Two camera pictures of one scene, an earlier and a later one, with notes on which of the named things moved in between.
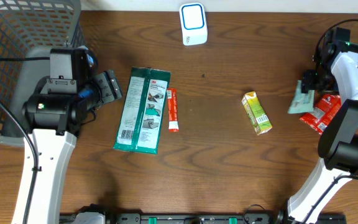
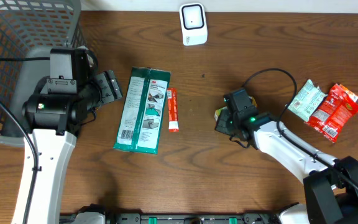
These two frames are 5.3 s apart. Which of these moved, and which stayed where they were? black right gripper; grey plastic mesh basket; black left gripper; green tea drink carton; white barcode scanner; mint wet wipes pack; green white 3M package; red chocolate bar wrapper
Moved: black right gripper; mint wet wipes pack; green tea drink carton
Stayed: grey plastic mesh basket; green white 3M package; black left gripper; white barcode scanner; red chocolate bar wrapper
